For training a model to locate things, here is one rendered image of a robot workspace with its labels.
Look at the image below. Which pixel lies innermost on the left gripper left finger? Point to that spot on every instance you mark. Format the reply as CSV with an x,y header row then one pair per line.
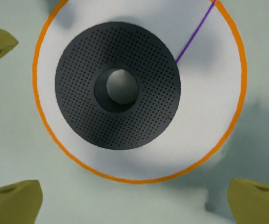
x,y
20,202

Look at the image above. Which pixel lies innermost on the orange painted ring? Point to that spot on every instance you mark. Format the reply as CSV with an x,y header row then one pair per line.
x,y
243,58

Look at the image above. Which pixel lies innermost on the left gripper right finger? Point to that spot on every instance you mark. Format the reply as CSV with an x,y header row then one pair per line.
x,y
248,201

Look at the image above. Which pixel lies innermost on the white flat disc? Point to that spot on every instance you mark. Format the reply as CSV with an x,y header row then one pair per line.
x,y
210,72

